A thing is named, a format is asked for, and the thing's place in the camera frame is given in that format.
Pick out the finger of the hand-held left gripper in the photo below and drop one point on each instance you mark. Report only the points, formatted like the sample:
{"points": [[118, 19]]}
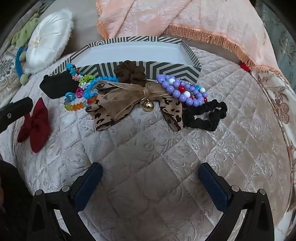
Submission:
{"points": [[16, 111]]}

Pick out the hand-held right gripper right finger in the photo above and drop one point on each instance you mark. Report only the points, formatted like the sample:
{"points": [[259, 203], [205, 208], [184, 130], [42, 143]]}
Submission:
{"points": [[214, 185]]}

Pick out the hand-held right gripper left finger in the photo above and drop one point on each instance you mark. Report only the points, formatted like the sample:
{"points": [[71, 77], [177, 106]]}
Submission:
{"points": [[89, 185]]}

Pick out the dark red bow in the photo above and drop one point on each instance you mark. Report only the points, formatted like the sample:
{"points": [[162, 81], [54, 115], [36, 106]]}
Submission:
{"points": [[34, 125]]}

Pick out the black foam pouch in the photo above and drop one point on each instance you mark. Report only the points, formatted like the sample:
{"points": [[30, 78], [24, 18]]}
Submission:
{"points": [[55, 85]]}

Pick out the black scrunchie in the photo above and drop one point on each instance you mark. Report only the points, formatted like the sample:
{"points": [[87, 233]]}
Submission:
{"points": [[208, 126]]}

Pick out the leopard print bow with bell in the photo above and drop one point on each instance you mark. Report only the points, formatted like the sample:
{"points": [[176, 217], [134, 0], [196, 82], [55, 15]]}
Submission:
{"points": [[120, 99]]}

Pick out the striped cardboard box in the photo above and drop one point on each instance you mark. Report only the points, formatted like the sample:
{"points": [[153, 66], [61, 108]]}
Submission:
{"points": [[138, 53]]}

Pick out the blue plush toy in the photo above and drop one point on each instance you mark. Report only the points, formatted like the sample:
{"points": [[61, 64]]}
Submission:
{"points": [[17, 62]]}

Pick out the dark cloth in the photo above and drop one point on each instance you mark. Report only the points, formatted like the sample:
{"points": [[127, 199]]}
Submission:
{"points": [[11, 197]]}

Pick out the white round cushion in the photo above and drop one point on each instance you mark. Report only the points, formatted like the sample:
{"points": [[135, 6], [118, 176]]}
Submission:
{"points": [[48, 39]]}

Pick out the green plush toy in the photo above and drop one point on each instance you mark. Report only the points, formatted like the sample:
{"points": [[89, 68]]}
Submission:
{"points": [[25, 32]]}

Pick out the floral patterned cloth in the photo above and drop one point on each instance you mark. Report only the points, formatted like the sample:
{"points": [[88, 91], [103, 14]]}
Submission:
{"points": [[277, 104]]}

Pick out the brown scrunchie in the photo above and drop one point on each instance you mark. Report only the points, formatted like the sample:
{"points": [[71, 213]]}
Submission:
{"points": [[129, 69]]}

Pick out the small red object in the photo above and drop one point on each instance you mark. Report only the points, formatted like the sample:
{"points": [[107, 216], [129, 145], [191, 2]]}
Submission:
{"points": [[245, 67]]}

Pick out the peach fringed blanket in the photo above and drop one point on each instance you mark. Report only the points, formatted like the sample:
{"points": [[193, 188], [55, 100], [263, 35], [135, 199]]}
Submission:
{"points": [[208, 14]]}

